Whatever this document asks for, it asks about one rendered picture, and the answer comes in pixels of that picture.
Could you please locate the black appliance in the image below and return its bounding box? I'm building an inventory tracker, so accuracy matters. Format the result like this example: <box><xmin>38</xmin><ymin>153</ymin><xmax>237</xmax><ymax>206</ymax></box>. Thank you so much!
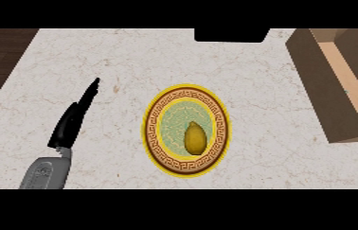
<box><xmin>192</xmin><ymin>28</ymin><xmax>271</xmax><ymax>44</ymax></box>

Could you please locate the yellow patterned round plate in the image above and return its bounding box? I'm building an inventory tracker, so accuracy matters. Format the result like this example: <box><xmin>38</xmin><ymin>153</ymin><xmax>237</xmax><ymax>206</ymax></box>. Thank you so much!
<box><xmin>140</xmin><ymin>83</ymin><xmax>232</xmax><ymax>179</ymax></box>

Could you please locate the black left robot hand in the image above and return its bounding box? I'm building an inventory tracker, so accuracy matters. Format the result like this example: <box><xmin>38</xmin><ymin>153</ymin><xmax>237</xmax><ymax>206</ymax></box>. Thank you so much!
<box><xmin>46</xmin><ymin>77</ymin><xmax>102</xmax><ymax>150</ymax></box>

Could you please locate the brown cardboard box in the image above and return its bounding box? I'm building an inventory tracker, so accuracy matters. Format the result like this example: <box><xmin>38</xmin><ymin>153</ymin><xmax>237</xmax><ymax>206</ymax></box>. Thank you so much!
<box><xmin>284</xmin><ymin>28</ymin><xmax>358</xmax><ymax>144</ymax></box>

